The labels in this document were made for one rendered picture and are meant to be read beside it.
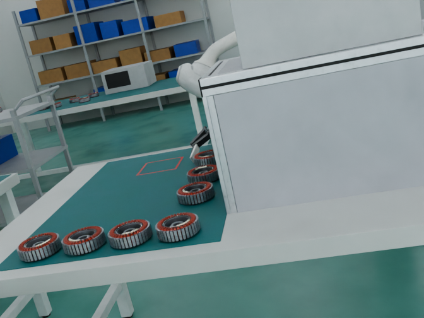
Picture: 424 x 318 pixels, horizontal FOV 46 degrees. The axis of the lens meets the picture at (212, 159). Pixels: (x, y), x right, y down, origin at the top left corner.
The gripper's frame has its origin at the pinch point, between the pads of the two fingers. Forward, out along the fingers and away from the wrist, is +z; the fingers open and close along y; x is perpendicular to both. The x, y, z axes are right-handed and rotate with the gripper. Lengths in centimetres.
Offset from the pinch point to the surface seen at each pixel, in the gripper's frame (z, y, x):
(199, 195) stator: 32.0, -16.9, 18.3
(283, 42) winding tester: 10, -49, 50
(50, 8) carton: -458, 509, -124
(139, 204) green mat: 33.5, 5.7, 16.9
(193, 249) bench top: 56, -29, 29
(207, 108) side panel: 24, -30, 45
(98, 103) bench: -159, 214, -92
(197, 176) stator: 19.7, -8.7, 12.2
